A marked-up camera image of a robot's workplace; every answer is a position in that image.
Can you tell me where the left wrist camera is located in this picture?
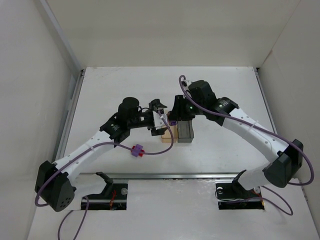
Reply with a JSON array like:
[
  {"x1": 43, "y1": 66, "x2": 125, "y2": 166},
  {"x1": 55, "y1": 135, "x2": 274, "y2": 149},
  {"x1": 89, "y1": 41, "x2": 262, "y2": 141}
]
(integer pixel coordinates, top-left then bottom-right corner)
[{"x1": 152, "y1": 109, "x2": 168, "y2": 130}]

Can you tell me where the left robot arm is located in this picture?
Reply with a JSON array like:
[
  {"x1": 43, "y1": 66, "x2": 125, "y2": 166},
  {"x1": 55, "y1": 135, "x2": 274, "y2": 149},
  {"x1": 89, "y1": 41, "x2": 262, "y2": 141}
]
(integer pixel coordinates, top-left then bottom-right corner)
[{"x1": 34, "y1": 97, "x2": 169, "y2": 212}]

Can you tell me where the grey transparent container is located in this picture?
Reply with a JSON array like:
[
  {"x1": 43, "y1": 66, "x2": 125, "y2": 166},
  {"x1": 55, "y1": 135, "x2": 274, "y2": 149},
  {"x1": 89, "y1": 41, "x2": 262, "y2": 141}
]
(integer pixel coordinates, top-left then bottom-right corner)
[{"x1": 177, "y1": 120, "x2": 194, "y2": 144}]

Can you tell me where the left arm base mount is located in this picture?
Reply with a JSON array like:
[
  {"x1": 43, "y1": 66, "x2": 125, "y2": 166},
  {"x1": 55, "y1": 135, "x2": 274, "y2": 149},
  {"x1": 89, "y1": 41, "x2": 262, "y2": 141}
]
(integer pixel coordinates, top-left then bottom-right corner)
[{"x1": 87, "y1": 172, "x2": 128, "y2": 211}]

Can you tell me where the amber transparent container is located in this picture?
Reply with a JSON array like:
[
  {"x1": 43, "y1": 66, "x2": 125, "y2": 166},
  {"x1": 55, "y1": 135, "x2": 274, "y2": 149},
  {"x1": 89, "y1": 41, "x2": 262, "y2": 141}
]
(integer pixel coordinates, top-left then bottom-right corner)
[{"x1": 161, "y1": 125, "x2": 178, "y2": 144}]

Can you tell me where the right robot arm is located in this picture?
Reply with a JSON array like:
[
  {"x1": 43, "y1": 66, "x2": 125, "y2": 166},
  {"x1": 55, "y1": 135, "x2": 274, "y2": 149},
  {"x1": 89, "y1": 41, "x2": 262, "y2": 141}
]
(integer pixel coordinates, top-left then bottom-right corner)
[{"x1": 168, "y1": 75, "x2": 303, "y2": 190}]

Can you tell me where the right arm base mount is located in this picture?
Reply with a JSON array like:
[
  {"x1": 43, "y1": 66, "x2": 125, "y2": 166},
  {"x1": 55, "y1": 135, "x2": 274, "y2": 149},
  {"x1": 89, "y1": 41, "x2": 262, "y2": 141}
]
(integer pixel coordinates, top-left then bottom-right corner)
[{"x1": 215, "y1": 178, "x2": 265, "y2": 210}]

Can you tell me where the aluminium front rail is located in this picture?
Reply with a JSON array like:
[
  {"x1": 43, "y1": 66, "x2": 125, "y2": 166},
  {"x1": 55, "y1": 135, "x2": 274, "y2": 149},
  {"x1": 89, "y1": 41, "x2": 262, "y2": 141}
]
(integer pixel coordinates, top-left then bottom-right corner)
[{"x1": 79, "y1": 172, "x2": 292, "y2": 180}]

